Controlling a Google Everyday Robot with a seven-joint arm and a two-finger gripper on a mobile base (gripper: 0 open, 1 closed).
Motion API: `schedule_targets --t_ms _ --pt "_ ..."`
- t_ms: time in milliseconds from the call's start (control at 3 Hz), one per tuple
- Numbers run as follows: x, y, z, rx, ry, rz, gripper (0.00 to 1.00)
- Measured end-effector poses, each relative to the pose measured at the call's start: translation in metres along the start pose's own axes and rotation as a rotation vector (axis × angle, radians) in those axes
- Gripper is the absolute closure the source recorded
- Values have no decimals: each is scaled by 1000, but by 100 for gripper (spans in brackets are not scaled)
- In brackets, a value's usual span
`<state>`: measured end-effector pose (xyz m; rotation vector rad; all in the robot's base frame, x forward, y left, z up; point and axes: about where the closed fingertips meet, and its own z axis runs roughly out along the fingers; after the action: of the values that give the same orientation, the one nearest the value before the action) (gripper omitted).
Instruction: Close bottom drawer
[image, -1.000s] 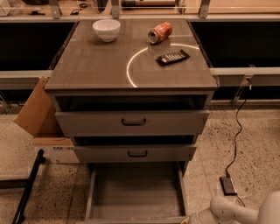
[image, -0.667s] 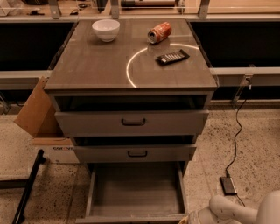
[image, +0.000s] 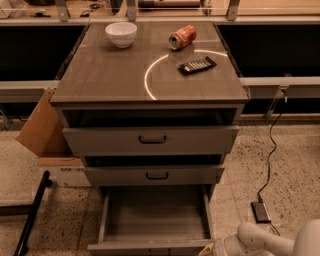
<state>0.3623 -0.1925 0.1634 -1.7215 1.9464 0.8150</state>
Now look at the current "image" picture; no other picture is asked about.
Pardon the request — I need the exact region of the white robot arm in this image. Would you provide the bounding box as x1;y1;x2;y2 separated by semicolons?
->
197;219;320;256

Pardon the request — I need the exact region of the brown cardboard box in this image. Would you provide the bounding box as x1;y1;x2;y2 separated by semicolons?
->
16;88;90;187

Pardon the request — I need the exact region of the black calculator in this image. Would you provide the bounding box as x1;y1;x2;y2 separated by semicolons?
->
177;56;217;75

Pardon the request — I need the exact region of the grey drawer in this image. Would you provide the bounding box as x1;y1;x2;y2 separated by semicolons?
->
88;185;213;256
63;126;238;156
84;165;224;186

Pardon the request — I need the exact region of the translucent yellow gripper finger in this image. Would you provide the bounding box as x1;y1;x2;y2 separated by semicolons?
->
198;243;214;256

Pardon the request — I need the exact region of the grey middle drawer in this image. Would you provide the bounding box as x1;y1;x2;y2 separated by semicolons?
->
84;165;224;186

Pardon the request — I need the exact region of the grey bottom drawer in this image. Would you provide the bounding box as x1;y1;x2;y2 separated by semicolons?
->
88;185;213;256

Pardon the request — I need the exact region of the orange soda can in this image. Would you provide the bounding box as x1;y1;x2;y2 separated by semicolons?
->
169;25;197;50

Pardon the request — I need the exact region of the black power adapter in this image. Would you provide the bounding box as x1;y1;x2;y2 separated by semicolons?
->
251;202;271;223

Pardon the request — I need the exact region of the grey top drawer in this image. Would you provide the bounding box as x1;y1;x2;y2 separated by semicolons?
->
63;126;238;156

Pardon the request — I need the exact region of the white ceramic bowl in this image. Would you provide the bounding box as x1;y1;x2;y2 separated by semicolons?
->
105;22;137;48

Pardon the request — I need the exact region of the grey drawer cabinet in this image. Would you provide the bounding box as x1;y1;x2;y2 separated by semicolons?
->
50;21;250;194

